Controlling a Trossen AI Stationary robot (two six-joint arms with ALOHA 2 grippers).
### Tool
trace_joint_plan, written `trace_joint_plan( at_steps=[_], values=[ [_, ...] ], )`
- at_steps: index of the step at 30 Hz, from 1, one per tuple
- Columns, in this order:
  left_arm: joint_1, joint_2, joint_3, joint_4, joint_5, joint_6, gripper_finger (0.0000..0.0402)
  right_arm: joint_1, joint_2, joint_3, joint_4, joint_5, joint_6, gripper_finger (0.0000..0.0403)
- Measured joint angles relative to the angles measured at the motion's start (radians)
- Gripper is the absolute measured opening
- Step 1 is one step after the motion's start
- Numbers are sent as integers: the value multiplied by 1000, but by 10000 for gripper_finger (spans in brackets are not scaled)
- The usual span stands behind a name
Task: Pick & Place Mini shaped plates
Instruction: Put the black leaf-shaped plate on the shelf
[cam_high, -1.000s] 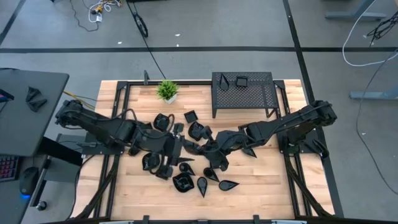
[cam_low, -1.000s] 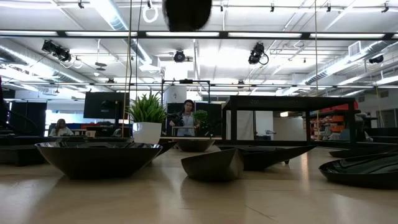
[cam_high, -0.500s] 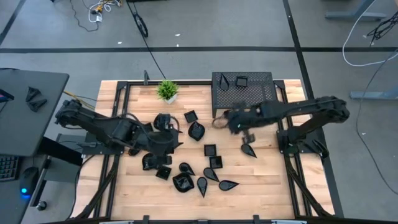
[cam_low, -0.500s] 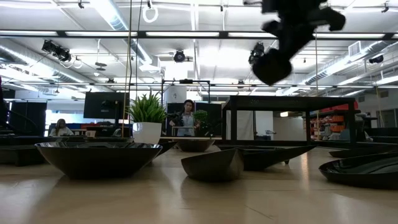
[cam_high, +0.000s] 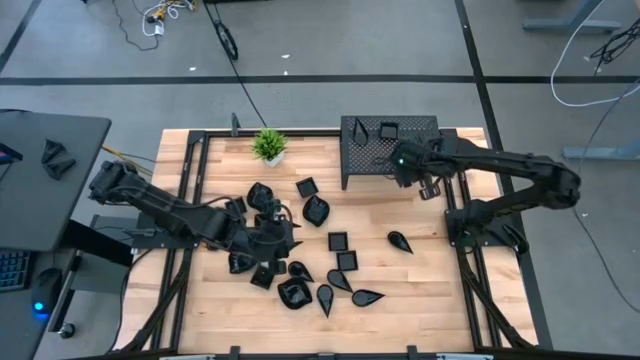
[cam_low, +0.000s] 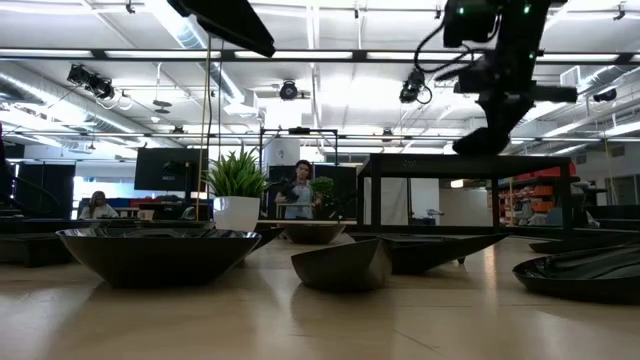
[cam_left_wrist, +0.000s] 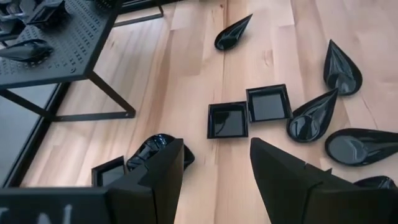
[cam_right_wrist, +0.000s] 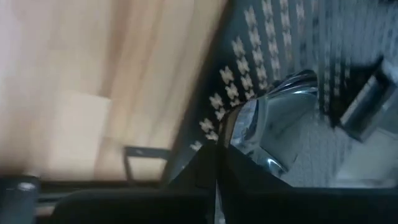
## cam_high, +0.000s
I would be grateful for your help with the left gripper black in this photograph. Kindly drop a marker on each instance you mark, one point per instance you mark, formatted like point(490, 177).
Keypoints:
point(272, 240)

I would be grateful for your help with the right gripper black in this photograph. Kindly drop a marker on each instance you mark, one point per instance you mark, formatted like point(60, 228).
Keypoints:
point(410, 165)

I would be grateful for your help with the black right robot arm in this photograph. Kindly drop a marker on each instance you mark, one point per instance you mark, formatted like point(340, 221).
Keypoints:
point(525, 167)

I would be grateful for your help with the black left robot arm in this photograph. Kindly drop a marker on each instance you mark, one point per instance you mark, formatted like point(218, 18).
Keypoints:
point(165, 210)

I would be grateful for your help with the black perforated metal shelf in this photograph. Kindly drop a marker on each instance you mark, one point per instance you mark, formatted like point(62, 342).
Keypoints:
point(370, 160)

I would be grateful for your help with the green plant in white pot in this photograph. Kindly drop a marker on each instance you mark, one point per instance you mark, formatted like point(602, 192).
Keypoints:
point(270, 145)

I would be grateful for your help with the grey desk foot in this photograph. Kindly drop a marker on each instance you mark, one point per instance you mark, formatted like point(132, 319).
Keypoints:
point(570, 24)
point(600, 151)

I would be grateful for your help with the black angular plastic piece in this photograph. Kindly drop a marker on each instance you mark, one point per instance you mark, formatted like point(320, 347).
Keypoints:
point(59, 169)
point(52, 149)

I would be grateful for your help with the black desk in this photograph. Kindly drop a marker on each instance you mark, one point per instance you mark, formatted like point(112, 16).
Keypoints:
point(50, 210)

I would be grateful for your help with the black caster wheel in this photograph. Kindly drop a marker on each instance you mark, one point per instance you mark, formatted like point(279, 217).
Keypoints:
point(67, 330)

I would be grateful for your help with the white power adapter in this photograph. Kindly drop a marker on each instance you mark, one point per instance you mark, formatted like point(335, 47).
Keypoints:
point(159, 30)

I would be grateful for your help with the black computer mouse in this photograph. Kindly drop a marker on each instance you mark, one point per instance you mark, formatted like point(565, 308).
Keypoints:
point(47, 290)

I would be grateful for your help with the backlit keyboard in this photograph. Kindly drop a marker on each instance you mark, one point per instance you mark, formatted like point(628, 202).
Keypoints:
point(12, 270)

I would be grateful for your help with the dark device with red stripe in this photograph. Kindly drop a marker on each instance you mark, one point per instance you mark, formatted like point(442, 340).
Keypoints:
point(10, 152)

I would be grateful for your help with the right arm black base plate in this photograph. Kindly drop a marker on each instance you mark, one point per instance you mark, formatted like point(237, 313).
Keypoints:
point(452, 235)

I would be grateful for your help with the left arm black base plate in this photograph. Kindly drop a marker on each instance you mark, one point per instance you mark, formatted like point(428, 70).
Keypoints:
point(145, 240)

